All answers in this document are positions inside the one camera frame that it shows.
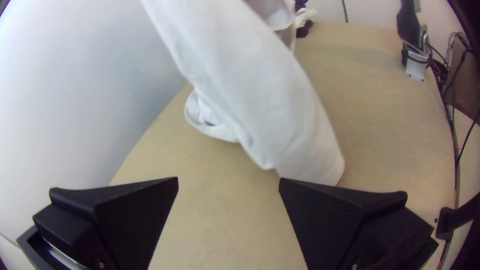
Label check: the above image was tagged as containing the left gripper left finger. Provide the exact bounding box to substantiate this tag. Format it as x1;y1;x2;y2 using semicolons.
32;176;179;270

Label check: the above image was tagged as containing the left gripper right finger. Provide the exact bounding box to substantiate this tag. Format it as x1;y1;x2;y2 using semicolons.
278;177;439;270

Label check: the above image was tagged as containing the white t-shirt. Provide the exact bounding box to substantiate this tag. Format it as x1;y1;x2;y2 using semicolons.
140;0;346;187

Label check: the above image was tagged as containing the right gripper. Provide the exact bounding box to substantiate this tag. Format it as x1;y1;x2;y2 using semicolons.
294;0;315;39

